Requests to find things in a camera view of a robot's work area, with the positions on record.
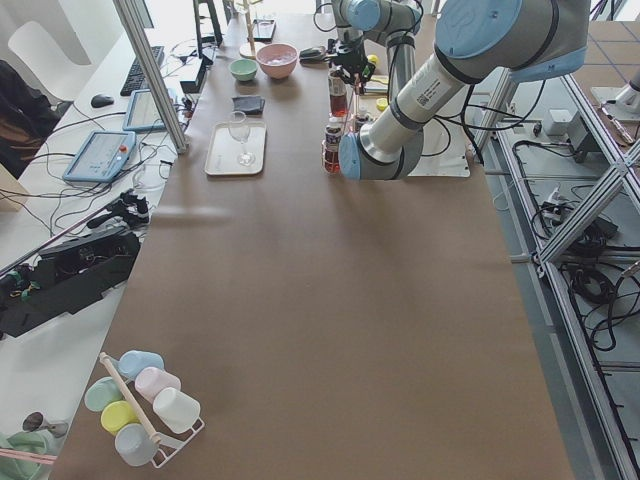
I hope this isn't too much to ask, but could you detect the copper wire bottle basket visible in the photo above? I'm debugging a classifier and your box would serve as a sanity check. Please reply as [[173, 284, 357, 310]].
[[322, 95, 351, 165]]

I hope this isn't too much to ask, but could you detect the black computer mouse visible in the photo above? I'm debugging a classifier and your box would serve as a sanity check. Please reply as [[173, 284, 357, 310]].
[[90, 94, 114, 108]]

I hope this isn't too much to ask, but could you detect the grey folded cloth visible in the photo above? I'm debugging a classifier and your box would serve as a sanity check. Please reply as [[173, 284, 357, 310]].
[[232, 95, 266, 116]]

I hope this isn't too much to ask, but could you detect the cup rack with cups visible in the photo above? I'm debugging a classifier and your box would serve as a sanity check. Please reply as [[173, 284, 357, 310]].
[[84, 350, 205, 469]]

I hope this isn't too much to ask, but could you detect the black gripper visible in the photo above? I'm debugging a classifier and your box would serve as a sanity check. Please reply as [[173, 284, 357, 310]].
[[328, 41, 374, 86]]

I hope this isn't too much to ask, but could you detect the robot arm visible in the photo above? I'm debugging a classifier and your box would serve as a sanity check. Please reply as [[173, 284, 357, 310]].
[[332, 1, 590, 180], [329, 1, 424, 96]]

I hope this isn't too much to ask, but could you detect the black frame box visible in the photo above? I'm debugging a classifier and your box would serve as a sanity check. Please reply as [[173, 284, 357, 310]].
[[252, 19, 276, 42]]

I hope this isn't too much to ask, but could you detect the black keyboard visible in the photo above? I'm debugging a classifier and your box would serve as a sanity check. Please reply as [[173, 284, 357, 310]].
[[120, 46, 164, 97]]

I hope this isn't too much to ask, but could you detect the teach pendant tablet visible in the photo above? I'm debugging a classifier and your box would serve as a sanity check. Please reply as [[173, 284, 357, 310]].
[[123, 89, 165, 133], [62, 131, 136, 183]]

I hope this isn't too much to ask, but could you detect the half lemon slice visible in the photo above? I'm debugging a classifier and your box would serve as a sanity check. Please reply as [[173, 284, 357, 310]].
[[376, 98, 388, 111]]

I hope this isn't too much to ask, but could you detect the pink bowl of ice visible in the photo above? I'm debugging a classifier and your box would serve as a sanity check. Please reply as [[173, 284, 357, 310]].
[[256, 43, 298, 80]]

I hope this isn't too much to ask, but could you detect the clear wine glass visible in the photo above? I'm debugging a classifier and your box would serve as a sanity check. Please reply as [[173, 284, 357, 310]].
[[228, 111, 255, 166]]

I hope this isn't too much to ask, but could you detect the aluminium frame post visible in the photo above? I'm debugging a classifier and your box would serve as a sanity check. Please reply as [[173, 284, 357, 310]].
[[113, 0, 188, 154]]

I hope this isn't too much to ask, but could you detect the steel ice scoop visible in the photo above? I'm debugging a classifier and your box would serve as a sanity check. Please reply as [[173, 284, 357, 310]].
[[299, 46, 326, 64]]

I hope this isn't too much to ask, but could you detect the green bowl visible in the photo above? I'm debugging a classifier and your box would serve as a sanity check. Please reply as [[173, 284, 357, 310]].
[[229, 58, 258, 82]]

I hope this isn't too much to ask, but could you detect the wooden mug tree stand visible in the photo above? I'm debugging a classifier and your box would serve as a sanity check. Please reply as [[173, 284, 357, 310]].
[[233, 0, 264, 60]]

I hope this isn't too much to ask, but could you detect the cream rabbit tray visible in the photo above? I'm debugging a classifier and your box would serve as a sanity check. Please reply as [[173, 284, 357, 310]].
[[204, 120, 267, 176]]

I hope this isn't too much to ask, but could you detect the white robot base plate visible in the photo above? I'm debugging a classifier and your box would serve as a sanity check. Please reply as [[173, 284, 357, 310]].
[[409, 119, 470, 178]]

